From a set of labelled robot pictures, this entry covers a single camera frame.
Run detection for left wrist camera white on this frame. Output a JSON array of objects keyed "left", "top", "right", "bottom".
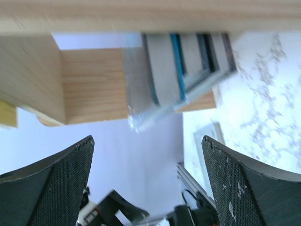
[{"left": 76, "top": 201, "right": 101, "bottom": 226}]

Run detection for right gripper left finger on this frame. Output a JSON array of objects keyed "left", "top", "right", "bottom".
[{"left": 0, "top": 136, "right": 95, "bottom": 226}]

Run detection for yellow book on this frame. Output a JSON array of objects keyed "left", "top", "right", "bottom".
[{"left": 0, "top": 100, "right": 17, "bottom": 129}]

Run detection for Robinson Crusoe purple book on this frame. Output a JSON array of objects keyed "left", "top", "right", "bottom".
[{"left": 174, "top": 33, "right": 237, "bottom": 112}]

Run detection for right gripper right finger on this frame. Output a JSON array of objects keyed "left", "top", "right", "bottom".
[{"left": 202, "top": 136, "right": 301, "bottom": 226}]

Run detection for aluminium rail beam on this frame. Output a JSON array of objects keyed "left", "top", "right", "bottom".
[{"left": 177, "top": 162, "right": 216, "bottom": 208}]

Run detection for Wuthering Heights blue book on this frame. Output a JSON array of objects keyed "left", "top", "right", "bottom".
[{"left": 180, "top": 33, "right": 219, "bottom": 92}]

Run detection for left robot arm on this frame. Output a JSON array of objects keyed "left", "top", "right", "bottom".
[{"left": 93, "top": 190, "right": 220, "bottom": 226}]

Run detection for pale green book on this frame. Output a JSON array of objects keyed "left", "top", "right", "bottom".
[{"left": 192, "top": 122, "right": 226, "bottom": 170}]

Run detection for teal underwater cover book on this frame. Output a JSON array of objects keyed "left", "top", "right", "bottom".
[{"left": 123, "top": 33, "right": 185, "bottom": 132}]

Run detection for wooden two-tier shelf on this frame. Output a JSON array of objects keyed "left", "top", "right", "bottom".
[{"left": 0, "top": 0, "right": 301, "bottom": 126}]

